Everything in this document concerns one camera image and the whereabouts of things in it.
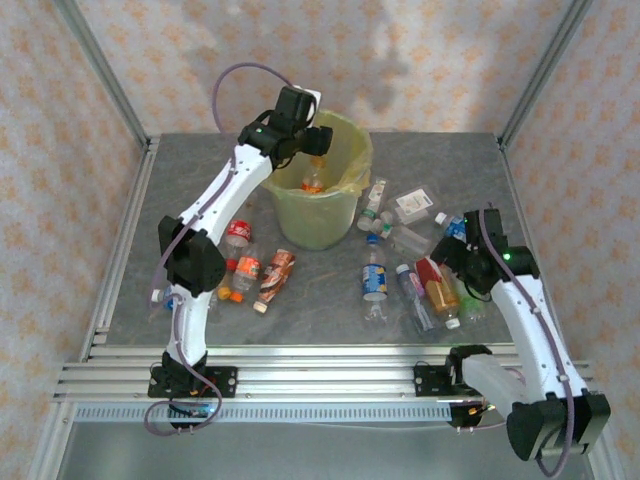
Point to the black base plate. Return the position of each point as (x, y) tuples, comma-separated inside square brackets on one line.
[(225, 380), (425, 380)]

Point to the aluminium front frame rail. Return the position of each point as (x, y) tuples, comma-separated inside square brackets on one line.
[(325, 370)]

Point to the small bottle under arm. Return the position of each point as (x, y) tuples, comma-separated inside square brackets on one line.
[(159, 296)]

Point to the purple blue label bottle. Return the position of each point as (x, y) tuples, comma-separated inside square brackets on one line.
[(415, 300)]

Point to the clear labelled bottle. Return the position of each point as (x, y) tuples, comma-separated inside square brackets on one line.
[(412, 202)]

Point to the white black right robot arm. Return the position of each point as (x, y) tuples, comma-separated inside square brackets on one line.
[(535, 325)]

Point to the aluminium frame leg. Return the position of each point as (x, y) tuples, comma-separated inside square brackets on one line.
[(614, 470), (50, 440)]

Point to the blue yellow label water bottle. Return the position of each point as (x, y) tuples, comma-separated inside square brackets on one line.
[(374, 280)]

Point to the clear bottle with green band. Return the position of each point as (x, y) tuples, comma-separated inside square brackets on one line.
[(372, 200)]

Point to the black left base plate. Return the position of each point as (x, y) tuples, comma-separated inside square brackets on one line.
[(225, 380)]

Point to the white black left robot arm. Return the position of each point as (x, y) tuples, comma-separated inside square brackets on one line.
[(227, 185)]

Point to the small white green bottle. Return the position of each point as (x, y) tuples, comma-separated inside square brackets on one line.
[(382, 231)]

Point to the controller board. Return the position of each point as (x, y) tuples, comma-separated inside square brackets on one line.
[(192, 412), (470, 412)]

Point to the grey metal lower shelf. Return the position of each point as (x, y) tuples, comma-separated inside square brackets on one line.
[(325, 450)]

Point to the red label cola bottle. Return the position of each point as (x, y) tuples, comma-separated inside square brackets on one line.
[(238, 231)]

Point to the clear bottle with orange label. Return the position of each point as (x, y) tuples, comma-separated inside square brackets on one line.
[(312, 186)]

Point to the brown coffee drink bottle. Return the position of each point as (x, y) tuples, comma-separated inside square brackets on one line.
[(274, 280)]

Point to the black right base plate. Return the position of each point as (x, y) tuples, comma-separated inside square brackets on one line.
[(425, 380)]

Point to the aluminium frame post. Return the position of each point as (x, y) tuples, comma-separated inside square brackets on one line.
[(545, 65), (102, 65)]

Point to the mesh bin with yellow bag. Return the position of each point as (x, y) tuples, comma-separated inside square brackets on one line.
[(350, 145)]

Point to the orange cap soda bottle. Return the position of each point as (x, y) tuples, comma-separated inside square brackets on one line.
[(247, 268)]

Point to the gold can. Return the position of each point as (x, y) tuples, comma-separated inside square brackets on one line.
[(440, 295)]

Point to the blue label white cap bottle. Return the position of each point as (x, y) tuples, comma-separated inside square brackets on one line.
[(455, 227)]

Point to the right controller board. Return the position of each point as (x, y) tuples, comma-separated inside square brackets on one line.
[(470, 412)]

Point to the aluminium side rail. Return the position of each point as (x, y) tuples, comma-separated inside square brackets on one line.
[(120, 250), (520, 200)]

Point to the left controller board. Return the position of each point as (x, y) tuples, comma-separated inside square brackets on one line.
[(192, 412)]

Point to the green mesh waste bin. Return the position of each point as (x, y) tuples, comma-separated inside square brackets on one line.
[(310, 225)]

